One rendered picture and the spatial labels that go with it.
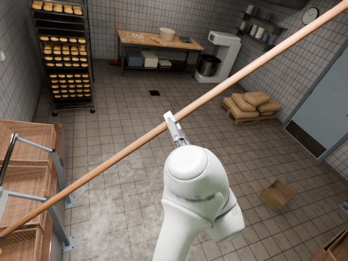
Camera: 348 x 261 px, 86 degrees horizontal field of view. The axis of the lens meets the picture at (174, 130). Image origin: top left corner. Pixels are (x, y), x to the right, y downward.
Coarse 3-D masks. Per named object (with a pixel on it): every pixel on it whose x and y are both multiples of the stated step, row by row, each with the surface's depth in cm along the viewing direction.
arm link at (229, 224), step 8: (232, 192) 45; (232, 200) 43; (224, 208) 41; (232, 208) 43; (224, 216) 41; (232, 216) 41; (240, 216) 43; (216, 224) 41; (224, 224) 41; (232, 224) 41; (240, 224) 42; (208, 232) 43; (216, 232) 41; (224, 232) 41; (232, 232) 40; (240, 232) 42; (216, 240) 42; (224, 240) 42
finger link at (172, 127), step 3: (171, 123) 63; (174, 123) 63; (168, 126) 63; (171, 126) 62; (174, 126) 61; (171, 129) 61; (174, 129) 60; (177, 129) 60; (171, 132) 60; (174, 132) 60; (177, 132) 59; (171, 135) 59; (174, 135) 59; (177, 135) 58; (180, 135) 59; (174, 138) 57; (180, 138) 57; (174, 141) 57
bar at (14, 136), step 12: (12, 144) 141; (36, 144) 160; (60, 168) 185; (0, 180) 119; (60, 180) 196; (0, 192) 116; (12, 192) 122; (72, 204) 229; (60, 228) 169; (72, 240) 202
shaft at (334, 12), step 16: (336, 16) 60; (304, 32) 61; (256, 64) 64; (208, 96) 67; (160, 128) 70; (112, 160) 73; (96, 176) 76; (64, 192) 77; (48, 208) 80; (16, 224) 81
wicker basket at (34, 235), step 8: (16, 232) 135; (24, 232) 139; (32, 232) 142; (40, 232) 147; (8, 240) 139; (16, 240) 142; (24, 240) 146; (32, 240) 147; (40, 240) 145; (8, 248) 141; (16, 248) 142; (24, 248) 143; (32, 248) 144; (40, 248) 144; (8, 256) 137; (16, 256) 138; (24, 256) 139; (32, 256) 140; (40, 256) 141
